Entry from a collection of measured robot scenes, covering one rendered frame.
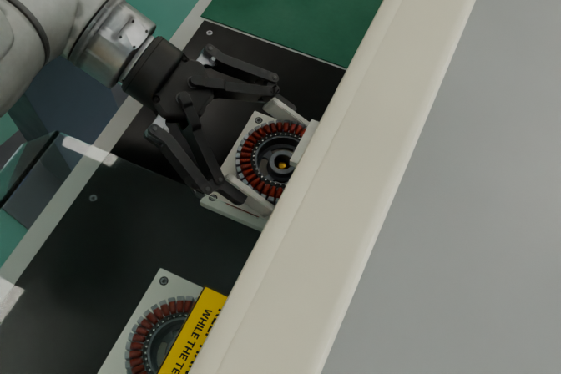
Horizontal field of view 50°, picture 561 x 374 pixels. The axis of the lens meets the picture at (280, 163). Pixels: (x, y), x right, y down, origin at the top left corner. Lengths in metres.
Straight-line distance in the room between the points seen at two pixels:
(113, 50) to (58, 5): 0.07
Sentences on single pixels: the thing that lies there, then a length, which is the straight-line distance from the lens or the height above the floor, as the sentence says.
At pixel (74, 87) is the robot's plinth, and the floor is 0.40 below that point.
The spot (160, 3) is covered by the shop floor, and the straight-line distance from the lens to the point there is 2.07.
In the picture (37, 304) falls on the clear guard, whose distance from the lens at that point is 0.41.
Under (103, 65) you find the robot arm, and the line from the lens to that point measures 0.67.
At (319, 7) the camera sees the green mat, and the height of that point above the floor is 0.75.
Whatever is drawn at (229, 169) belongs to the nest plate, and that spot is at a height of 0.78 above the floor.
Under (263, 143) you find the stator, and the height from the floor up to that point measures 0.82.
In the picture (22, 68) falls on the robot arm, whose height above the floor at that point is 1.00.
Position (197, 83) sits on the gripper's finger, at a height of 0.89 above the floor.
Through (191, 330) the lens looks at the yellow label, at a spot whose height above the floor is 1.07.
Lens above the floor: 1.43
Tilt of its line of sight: 60 degrees down
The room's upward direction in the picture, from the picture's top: straight up
